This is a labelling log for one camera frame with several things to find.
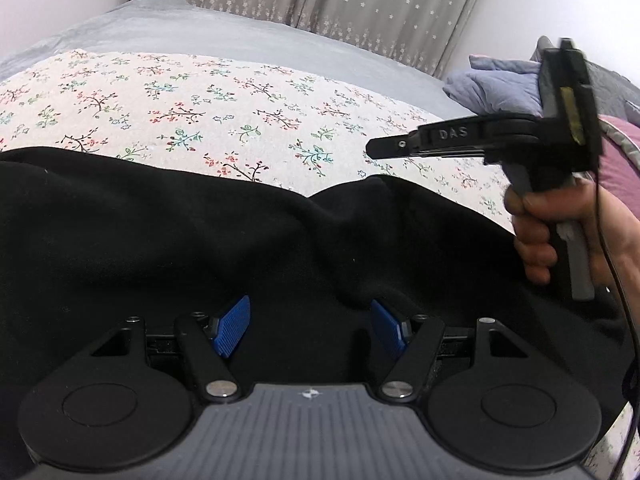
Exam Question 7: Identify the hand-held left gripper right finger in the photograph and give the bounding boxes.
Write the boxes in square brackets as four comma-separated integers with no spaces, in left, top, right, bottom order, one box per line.
[370,297,529,404]

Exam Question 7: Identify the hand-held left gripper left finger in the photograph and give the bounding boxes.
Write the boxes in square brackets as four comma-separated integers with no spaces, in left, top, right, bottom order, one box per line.
[92,295,251,404]

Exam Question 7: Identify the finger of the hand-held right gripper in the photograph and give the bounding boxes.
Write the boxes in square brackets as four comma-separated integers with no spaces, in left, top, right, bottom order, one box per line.
[366,117,488,161]

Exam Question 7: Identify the black pants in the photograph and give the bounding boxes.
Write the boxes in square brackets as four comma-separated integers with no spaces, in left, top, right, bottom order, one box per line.
[0,146,636,480]

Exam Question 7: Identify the person's right hand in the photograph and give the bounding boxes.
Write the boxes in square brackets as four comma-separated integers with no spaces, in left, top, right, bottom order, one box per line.
[504,179,640,288]

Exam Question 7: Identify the grey pillow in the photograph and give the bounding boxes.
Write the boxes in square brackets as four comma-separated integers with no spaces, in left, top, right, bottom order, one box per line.
[585,60,640,126]

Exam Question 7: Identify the blue-grey blanket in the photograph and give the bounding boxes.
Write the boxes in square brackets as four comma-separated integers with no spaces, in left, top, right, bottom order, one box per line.
[442,55,546,118]

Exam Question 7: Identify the pink pillow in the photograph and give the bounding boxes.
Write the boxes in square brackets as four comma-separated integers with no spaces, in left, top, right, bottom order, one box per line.
[597,114,640,186]

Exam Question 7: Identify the grey star-print curtain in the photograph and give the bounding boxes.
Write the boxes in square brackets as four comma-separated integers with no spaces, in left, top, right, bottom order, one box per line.
[180,0,496,78]

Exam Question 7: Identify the floral bed sheet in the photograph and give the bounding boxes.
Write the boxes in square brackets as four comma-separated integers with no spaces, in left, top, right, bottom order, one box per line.
[0,49,640,480]

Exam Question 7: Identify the grey bed cover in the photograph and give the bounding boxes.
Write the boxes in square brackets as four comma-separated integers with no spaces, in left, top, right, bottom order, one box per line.
[0,0,481,116]

